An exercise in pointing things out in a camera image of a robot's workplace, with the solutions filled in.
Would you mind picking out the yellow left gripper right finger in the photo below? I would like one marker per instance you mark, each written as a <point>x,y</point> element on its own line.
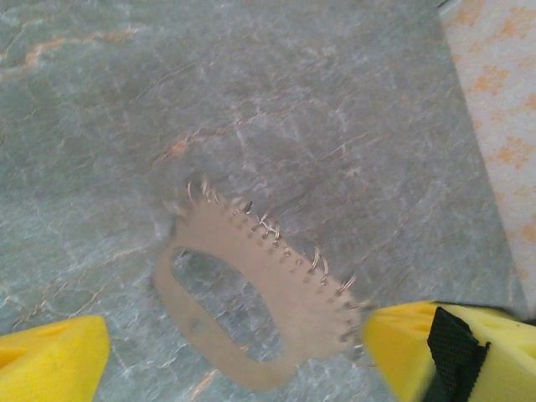
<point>406,347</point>

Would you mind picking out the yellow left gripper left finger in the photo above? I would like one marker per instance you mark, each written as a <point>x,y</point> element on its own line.
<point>46,364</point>

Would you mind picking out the metal key plate with rings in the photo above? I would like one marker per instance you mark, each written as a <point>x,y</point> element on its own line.
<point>301,301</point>

